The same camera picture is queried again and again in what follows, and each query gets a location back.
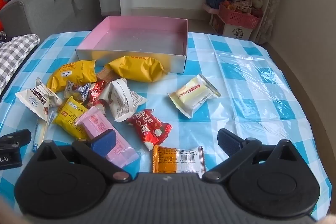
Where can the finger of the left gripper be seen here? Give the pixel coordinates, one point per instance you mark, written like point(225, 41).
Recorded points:
point(21, 138)

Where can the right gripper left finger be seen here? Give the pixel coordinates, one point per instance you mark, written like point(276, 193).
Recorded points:
point(94, 152)

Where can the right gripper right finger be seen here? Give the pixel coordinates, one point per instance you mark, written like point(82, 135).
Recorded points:
point(240, 151)

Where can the clear blue candy packet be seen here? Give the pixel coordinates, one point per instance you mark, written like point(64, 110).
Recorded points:
point(41, 129)

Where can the pink wafer bar wrapper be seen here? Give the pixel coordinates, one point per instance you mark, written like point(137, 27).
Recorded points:
point(96, 123)

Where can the white nut snack pack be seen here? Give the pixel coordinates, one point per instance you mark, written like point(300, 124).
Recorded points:
point(39, 99)

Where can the small yellow snack pack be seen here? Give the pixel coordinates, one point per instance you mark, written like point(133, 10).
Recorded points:
point(67, 117)

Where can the red snack pack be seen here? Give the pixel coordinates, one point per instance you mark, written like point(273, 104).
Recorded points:
point(94, 92)
point(150, 129)

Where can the silver truffle chocolate pack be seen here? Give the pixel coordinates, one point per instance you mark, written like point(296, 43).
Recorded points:
point(79, 93)

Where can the orange clear snack packet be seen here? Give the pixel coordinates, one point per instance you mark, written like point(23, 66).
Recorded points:
point(177, 160)

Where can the cream white cake pack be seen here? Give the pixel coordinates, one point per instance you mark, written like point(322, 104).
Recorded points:
point(189, 98)

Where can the brown wafer biscuit pack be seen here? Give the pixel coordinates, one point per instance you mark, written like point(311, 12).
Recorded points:
point(106, 75)

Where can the large yellow sandwich pack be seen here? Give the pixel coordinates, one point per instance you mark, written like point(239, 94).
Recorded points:
point(141, 69)
point(80, 73)

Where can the blue checkered tablecloth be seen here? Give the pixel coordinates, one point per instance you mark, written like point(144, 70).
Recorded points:
point(256, 101)

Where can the white decorated storage box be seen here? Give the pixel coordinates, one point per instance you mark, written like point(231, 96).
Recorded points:
point(227, 30)

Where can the pink silver cardboard box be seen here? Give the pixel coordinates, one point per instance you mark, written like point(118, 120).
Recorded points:
point(162, 38)

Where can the pink plastic basket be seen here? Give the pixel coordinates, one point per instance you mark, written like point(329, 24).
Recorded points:
point(238, 19)

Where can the grey sofa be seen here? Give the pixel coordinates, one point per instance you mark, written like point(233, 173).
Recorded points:
point(47, 17)

